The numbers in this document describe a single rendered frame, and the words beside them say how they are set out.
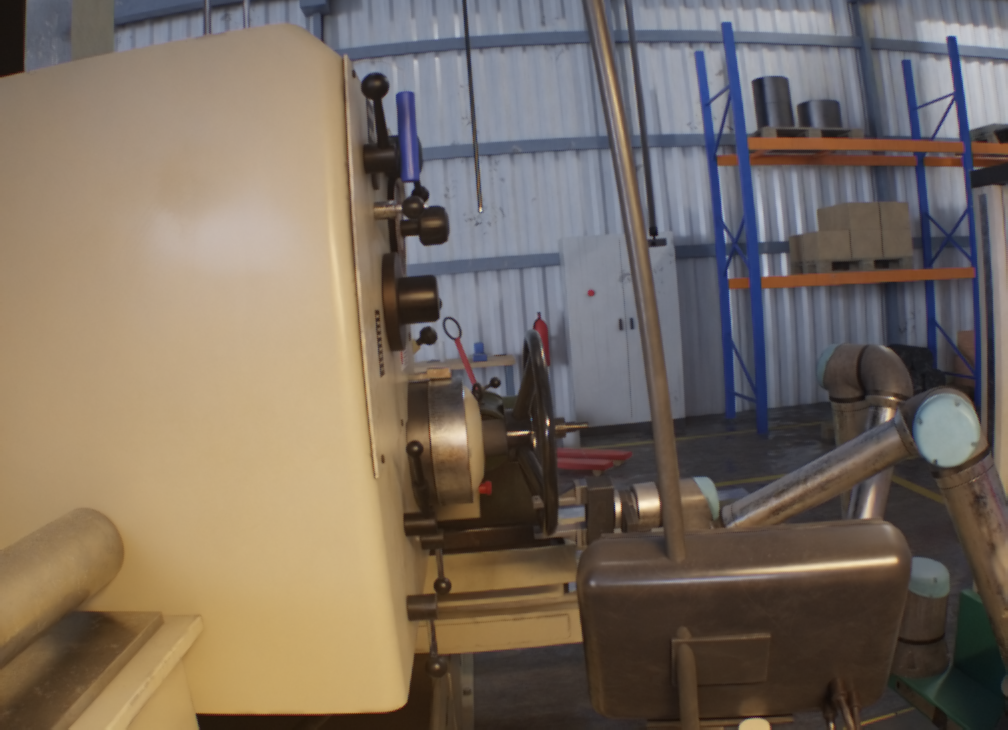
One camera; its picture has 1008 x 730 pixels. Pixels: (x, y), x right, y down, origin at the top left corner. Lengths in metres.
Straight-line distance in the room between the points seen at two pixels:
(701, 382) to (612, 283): 1.72
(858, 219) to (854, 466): 7.10
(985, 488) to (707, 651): 0.74
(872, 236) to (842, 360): 6.76
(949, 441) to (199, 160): 1.20
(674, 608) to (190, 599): 0.57
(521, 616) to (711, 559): 1.41
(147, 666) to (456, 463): 0.67
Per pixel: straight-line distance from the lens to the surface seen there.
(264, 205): 0.90
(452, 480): 1.33
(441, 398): 1.34
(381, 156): 1.00
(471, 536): 1.90
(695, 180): 9.27
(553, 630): 2.16
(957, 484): 1.41
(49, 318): 1.01
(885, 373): 1.85
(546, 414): 1.24
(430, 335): 1.65
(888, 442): 1.54
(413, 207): 1.07
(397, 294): 1.12
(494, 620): 2.14
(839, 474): 1.57
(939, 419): 1.37
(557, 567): 1.91
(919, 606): 2.05
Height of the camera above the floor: 1.55
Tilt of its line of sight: 5 degrees down
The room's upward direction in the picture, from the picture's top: 5 degrees counter-clockwise
